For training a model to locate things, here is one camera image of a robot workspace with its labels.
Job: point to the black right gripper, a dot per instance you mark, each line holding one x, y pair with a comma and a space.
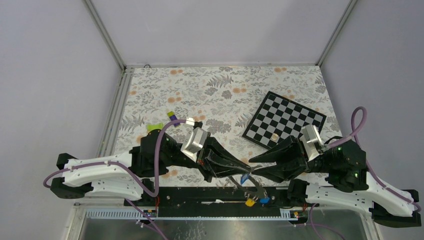
284, 152

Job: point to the blue key tag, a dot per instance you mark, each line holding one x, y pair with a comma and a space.
264, 200

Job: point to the black front rail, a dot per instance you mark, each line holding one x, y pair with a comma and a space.
173, 196

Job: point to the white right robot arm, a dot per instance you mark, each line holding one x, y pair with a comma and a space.
392, 208

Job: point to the black white chessboard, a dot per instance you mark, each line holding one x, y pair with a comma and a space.
282, 116

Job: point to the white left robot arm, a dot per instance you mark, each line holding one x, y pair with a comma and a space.
137, 171

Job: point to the green marker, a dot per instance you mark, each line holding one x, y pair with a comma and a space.
151, 127

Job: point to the purple yellow marker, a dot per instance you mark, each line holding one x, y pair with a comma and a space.
171, 115

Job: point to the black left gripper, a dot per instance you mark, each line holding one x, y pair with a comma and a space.
216, 152

